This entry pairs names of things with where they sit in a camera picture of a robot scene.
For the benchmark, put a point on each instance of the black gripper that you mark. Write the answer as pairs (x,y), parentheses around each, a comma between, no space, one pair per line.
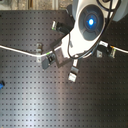
(58,57)

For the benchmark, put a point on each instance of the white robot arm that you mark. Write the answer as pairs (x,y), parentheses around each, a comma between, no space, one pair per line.
(91,19)

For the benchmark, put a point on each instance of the metal cable clip left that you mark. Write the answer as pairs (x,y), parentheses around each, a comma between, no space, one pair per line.
(39,51)

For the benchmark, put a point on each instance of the metal cable clip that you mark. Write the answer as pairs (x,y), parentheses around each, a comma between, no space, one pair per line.
(39,51)
(106,48)
(74,71)
(60,27)

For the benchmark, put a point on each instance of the metal cable clip bottom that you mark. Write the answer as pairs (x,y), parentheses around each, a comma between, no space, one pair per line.
(74,71)

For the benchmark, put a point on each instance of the metal cable clip top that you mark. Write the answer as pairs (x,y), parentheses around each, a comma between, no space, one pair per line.
(60,27)

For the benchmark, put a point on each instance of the metal cable clip right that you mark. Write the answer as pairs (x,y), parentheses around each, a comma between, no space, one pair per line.
(106,48)

